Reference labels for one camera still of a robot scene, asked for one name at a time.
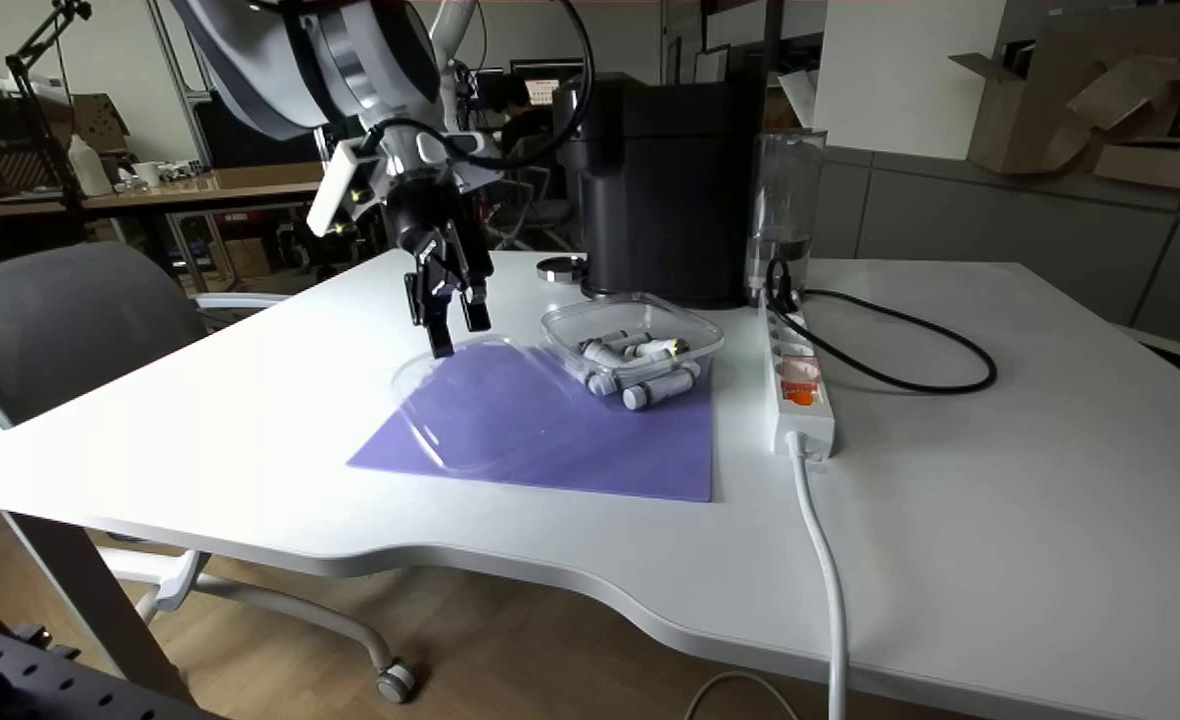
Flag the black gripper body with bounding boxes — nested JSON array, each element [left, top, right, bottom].
[[380, 166, 501, 286]]

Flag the clear plastic clamshell container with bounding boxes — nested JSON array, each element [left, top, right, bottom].
[[392, 286, 729, 478]]

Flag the white black-banded battery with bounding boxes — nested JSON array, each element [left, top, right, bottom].
[[622, 367, 704, 417], [623, 331, 691, 367], [571, 336, 632, 371], [580, 363, 628, 401]]

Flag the purple rectangular mat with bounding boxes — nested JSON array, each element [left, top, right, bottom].
[[343, 336, 726, 507]]

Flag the black coffee machine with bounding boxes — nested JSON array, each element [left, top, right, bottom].
[[568, 66, 770, 312]]

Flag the clear water tank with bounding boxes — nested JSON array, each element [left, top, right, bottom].
[[752, 128, 820, 312]]

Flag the white power strip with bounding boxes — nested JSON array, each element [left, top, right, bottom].
[[760, 305, 844, 459]]

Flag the grey office chair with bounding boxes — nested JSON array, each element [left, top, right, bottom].
[[0, 234, 419, 711]]

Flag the black desk lamp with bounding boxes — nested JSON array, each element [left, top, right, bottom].
[[0, 0, 101, 208]]

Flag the black perforated board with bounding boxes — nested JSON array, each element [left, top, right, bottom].
[[0, 617, 207, 720]]

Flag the open cardboard box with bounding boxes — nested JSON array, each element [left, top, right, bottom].
[[950, 0, 1180, 199]]

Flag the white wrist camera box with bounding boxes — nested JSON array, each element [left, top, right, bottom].
[[299, 135, 369, 243]]

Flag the white power cable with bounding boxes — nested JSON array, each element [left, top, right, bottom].
[[786, 442, 857, 720]]

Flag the black power cable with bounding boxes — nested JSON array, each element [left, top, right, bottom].
[[775, 283, 1003, 401]]

